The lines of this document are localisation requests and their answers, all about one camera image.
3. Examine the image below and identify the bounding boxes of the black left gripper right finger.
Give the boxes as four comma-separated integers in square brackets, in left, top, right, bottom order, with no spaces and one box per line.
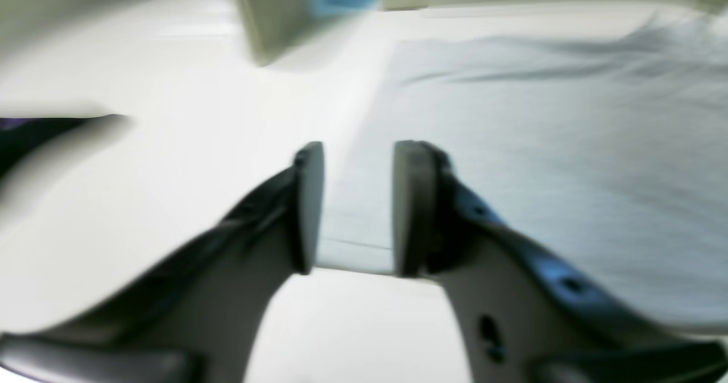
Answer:
[392,140,726,382]

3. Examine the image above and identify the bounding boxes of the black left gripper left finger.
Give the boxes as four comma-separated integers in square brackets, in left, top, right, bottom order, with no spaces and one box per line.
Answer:
[2,142,325,382]

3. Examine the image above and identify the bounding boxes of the grey T-shirt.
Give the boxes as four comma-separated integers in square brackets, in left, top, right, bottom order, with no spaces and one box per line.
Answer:
[318,17,727,334]

